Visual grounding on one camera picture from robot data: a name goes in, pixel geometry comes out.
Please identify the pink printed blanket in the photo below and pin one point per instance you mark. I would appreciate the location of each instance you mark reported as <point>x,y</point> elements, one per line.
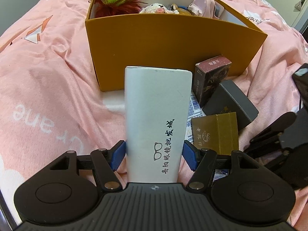
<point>48,77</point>

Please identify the small brown bear toy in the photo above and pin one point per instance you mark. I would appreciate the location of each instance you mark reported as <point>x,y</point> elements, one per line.
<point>179,9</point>

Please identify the white glasses box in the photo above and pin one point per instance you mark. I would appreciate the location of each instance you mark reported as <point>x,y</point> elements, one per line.
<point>154,115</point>

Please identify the small grey hanging pouch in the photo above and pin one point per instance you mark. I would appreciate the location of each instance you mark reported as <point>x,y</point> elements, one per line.
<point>298,6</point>

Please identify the dark grey box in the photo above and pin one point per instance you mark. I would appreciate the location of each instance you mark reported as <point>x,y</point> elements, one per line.
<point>231,101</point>

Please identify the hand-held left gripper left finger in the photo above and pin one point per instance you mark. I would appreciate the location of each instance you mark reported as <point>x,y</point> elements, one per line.
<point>118,155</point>

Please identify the pink plush earmuffs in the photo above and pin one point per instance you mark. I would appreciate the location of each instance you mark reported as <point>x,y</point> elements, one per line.
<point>204,3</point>

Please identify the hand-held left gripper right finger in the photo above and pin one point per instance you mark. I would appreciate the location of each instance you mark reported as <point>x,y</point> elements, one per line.
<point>190,154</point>

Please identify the orange cardboard box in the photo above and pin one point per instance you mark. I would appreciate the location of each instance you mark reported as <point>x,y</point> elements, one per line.
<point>156,45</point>

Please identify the gold box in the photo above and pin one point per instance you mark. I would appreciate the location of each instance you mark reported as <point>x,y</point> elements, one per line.
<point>216,132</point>

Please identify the maroon printed box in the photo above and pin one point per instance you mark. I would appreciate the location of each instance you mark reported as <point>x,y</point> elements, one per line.
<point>209,81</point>

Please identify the cream crochet animal doll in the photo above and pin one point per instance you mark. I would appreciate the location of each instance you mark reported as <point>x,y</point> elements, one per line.
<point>156,8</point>

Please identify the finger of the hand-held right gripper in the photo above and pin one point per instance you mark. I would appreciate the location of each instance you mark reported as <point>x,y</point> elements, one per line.
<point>267,152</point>
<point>286,120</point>

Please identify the white printed packet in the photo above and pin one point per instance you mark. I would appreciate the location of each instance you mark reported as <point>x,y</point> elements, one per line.
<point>193,108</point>

